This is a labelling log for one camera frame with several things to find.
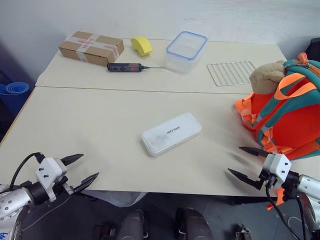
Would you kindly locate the orange and teal backpack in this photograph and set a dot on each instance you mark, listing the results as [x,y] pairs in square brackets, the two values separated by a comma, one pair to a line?
[300,120]

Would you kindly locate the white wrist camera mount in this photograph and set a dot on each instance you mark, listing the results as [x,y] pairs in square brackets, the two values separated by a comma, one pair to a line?
[277,163]
[48,168]

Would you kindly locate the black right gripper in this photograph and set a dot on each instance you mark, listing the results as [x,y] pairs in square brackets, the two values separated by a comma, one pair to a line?
[271,181]

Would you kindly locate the rolled blue foam mat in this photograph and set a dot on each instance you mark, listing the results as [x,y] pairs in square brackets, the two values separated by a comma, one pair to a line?
[13,96]

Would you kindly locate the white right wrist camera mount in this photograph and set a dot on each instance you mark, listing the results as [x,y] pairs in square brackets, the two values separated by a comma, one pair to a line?
[277,163]

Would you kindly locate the dark rounded shape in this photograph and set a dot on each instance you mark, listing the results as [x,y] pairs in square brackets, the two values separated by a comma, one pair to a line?
[192,225]
[132,225]

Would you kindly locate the clear blue-rimmed plastic container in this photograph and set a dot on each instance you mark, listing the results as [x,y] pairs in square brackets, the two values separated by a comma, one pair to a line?
[183,53]

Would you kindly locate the black electric screwdriver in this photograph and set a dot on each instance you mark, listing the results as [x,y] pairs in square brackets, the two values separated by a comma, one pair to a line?
[123,67]

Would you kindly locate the taped cardboard box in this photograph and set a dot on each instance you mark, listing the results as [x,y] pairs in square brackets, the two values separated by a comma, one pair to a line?
[91,48]

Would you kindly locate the beige plush toy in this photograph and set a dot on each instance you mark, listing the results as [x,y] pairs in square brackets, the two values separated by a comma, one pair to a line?
[262,80]

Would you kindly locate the white plastic case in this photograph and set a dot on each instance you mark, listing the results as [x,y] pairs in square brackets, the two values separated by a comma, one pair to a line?
[170,135]

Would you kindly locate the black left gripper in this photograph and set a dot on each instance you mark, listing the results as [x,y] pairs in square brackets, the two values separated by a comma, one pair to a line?
[67,188]

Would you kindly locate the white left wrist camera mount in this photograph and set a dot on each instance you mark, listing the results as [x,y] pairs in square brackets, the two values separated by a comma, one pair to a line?
[48,168]

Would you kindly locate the yellow sponge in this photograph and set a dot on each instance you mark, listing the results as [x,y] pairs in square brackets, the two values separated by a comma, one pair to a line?
[142,46]

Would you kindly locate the black chair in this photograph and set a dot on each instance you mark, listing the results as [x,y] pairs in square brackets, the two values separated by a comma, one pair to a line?
[315,50]

